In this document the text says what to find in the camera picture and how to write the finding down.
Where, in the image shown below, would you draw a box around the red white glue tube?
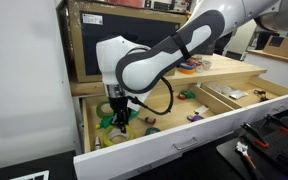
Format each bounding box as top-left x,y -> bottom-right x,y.
137,116 -> 156,124

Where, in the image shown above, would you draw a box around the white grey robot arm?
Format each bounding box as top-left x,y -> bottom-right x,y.
96,0 -> 288,132

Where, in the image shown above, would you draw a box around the purple orange stacked tape rolls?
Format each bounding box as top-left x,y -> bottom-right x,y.
178,63 -> 195,74

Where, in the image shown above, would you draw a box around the black orange clamp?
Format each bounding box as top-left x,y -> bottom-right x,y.
242,123 -> 269,149
266,114 -> 288,134

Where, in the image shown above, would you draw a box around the yellow tape roll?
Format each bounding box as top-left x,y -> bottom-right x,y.
102,126 -> 135,147

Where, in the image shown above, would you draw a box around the right white drawer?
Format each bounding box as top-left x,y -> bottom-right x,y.
201,76 -> 288,121

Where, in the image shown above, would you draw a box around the green plastic bottle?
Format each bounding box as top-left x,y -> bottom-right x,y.
95,110 -> 139,129

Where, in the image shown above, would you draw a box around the purple tape roll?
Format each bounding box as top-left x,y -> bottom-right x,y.
187,115 -> 204,122

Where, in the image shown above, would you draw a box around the red tape roll small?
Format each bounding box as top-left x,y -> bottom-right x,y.
177,94 -> 186,100

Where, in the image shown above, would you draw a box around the white strip with black clip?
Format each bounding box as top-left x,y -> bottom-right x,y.
194,105 -> 209,115

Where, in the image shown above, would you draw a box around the yellow black spring clamp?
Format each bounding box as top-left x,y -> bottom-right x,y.
254,90 -> 268,102

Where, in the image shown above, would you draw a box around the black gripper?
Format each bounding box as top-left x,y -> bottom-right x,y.
109,97 -> 131,134

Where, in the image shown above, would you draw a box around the white orange handled tool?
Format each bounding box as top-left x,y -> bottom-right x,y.
235,141 -> 260,180

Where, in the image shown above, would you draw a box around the small dark green tape roll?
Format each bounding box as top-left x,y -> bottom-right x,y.
144,127 -> 161,136

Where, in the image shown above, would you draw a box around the large green tape roll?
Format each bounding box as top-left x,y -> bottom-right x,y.
96,101 -> 113,118

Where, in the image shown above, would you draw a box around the clear plastic bag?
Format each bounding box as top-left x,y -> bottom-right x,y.
210,83 -> 233,96

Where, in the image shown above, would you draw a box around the silver foil packet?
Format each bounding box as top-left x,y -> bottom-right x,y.
229,90 -> 247,99

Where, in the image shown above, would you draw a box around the black perforated board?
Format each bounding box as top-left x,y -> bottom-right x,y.
216,116 -> 288,180

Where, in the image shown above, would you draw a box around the small white dropper bottle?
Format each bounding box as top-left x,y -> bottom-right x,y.
94,136 -> 102,151

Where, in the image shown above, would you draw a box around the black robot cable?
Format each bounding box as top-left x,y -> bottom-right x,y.
127,77 -> 175,116

